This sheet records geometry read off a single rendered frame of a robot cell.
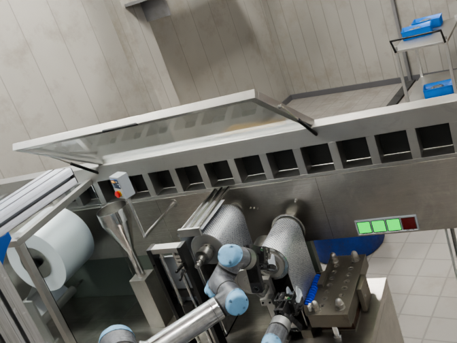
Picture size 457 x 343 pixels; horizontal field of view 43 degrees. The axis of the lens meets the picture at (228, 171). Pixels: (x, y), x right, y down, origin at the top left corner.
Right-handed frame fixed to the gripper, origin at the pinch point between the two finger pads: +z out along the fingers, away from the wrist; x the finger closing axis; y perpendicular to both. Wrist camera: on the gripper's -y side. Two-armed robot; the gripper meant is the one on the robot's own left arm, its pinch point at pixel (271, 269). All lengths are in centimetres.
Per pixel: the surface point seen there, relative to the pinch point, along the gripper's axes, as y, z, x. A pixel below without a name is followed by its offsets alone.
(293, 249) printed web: 8.7, 12.0, -4.3
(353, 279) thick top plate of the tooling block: -2.7, 31.2, -22.2
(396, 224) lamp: 18, 32, -41
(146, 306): -11, 22, 75
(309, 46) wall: 366, 515, 165
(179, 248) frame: 8.2, -19.0, 29.6
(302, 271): 0.5, 20.5, -4.2
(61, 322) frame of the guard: -18, -8, 98
